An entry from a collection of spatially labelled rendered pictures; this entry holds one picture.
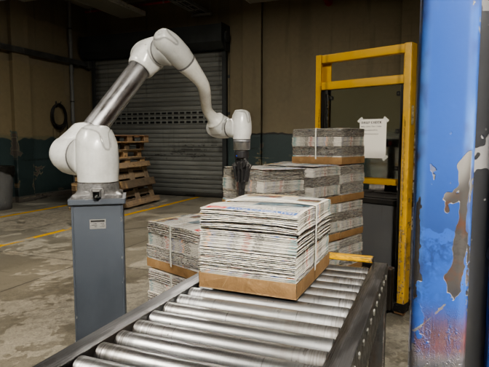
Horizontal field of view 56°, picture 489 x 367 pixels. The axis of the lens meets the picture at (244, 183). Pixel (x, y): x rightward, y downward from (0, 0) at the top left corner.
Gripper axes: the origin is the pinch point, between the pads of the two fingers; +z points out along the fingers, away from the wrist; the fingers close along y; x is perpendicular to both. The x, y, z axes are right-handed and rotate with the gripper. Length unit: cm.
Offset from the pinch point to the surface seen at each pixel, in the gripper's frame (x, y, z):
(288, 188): -17.3, -17.8, -0.5
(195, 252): 47, -17, 23
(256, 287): 87, -87, 14
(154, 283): 47, 14, 43
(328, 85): -123, 27, -67
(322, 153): -70, -4, -18
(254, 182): -1.3, -7.8, -4.0
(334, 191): -61, -19, 5
